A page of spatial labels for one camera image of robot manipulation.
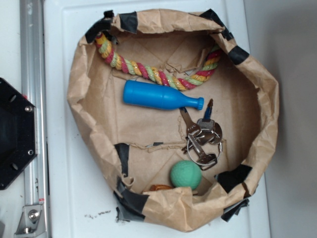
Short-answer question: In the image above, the green foam ball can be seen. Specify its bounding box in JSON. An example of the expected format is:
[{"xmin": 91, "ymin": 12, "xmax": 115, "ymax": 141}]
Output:
[{"xmin": 170, "ymin": 161, "xmax": 202, "ymax": 190}]

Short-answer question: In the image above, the silver key bunch on ring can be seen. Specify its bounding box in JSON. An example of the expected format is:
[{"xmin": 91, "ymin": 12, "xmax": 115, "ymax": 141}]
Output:
[{"xmin": 180, "ymin": 99, "xmax": 223, "ymax": 171}]

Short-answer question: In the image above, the aluminium extrusion rail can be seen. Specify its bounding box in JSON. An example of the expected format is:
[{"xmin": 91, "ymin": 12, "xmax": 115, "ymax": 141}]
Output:
[{"xmin": 19, "ymin": 0, "xmax": 52, "ymax": 238}]

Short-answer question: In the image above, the brown paper bag container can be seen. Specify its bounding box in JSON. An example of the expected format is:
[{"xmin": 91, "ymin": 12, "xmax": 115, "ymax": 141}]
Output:
[{"xmin": 67, "ymin": 9, "xmax": 279, "ymax": 232}]

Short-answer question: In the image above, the multicolored twisted rope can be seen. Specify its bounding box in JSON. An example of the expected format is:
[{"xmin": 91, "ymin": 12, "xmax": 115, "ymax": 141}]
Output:
[{"xmin": 95, "ymin": 32, "xmax": 222, "ymax": 90}]

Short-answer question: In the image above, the white plastic tray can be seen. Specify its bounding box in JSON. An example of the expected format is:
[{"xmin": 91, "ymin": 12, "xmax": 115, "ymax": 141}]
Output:
[{"xmin": 44, "ymin": 0, "xmax": 270, "ymax": 238}]

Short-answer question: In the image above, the blue plastic bottle toy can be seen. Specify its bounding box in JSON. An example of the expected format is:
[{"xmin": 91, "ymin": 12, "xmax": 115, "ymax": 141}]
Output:
[{"xmin": 123, "ymin": 80, "xmax": 204, "ymax": 110}]

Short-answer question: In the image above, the metal corner bracket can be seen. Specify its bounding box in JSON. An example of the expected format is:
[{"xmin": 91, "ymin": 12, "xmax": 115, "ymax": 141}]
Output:
[{"xmin": 14, "ymin": 204, "xmax": 46, "ymax": 238}]

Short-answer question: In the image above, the orange object under bag rim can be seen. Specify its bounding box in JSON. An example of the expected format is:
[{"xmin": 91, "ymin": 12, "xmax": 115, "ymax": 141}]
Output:
[{"xmin": 149, "ymin": 184, "xmax": 173, "ymax": 191}]

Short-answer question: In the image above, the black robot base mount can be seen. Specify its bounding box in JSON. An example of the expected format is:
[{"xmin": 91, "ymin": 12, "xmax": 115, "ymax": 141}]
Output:
[{"xmin": 0, "ymin": 78, "xmax": 37, "ymax": 190}]

